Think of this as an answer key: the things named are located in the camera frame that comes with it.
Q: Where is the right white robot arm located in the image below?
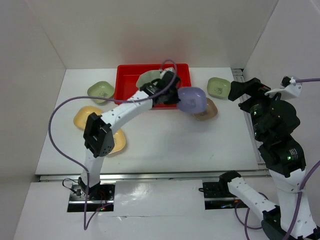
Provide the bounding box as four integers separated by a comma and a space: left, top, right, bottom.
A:
218, 76, 320, 240

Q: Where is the yellow square plate front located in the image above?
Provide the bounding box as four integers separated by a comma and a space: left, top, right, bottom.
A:
107, 129, 127, 157

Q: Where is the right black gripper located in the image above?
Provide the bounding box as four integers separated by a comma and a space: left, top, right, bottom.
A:
226, 75, 286, 139

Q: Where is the brown square plate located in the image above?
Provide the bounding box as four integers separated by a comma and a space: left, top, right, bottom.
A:
193, 97, 218, 121

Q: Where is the purple square plate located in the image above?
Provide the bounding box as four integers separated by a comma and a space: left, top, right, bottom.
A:
176, 87, 207, 114

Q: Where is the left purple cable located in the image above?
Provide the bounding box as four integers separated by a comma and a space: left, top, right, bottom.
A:
48, 59, 178, 231

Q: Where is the green square plate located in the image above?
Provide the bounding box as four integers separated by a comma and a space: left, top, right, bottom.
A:
87, 81, 115, 98
206, 77, 231, 99

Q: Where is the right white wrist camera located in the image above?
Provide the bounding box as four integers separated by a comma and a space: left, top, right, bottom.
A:
264, 76, 302, 100

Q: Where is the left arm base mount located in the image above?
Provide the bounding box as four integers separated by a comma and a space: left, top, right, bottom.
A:
62, 177, 116, 213

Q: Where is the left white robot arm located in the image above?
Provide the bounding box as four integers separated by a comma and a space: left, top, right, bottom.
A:
78, 67, 180, 200

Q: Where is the large green scalloped bowl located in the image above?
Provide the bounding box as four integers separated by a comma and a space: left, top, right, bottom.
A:
136, 69, 161, 90

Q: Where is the red plastic bin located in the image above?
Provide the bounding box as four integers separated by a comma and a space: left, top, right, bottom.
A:
113, 63, 192, 100

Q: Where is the aluminium rail front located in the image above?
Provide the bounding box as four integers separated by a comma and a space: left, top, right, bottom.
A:
38, 169, 272, 183

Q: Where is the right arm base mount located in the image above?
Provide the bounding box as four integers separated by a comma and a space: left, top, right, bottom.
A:
198, 182, 247, 210

